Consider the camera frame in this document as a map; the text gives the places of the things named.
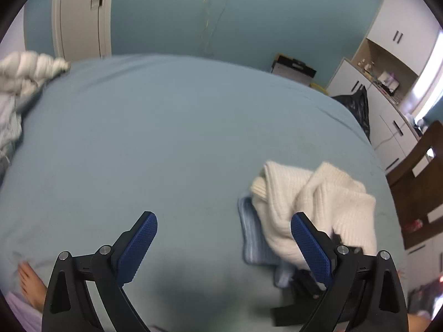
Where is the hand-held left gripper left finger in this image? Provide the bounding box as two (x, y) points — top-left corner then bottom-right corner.
(42, 211), (159, 332)

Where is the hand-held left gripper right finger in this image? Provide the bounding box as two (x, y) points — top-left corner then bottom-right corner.
(290, 212), (409, 332)

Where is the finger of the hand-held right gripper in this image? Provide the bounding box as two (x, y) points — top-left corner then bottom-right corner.
(292, 268), (326, 298)

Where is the blue and white knit sweater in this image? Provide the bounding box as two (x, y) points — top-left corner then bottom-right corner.
(237, 161), (378, 289)

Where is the person's right forearm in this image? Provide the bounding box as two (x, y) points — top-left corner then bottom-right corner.
(406, 313), (433, 332)

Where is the red packet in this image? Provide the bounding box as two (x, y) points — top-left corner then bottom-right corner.
(401, 219), (424, 234)

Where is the person's left foot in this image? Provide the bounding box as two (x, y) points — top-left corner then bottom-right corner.
(17, 262), (49, 313)

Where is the brown wooden chair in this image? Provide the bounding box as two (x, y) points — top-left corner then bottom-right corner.
(386, 121), (443, 250)

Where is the black plastic bag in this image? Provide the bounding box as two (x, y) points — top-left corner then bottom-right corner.
(331, 86), (372, 142)

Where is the black box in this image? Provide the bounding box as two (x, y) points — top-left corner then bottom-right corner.
(271, 53), (317, 85)

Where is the white cabinet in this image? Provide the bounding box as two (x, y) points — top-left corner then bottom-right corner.
(325, 0), (443, 173)

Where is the white puffy duvet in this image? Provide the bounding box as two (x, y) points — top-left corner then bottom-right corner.
(0, 50), (71, 95)

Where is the white door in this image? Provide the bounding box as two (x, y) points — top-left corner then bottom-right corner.
(52, 0), (115, 61)

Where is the thin yellow wall cable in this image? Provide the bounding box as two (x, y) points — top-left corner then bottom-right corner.
(201, 0), (231, 56)

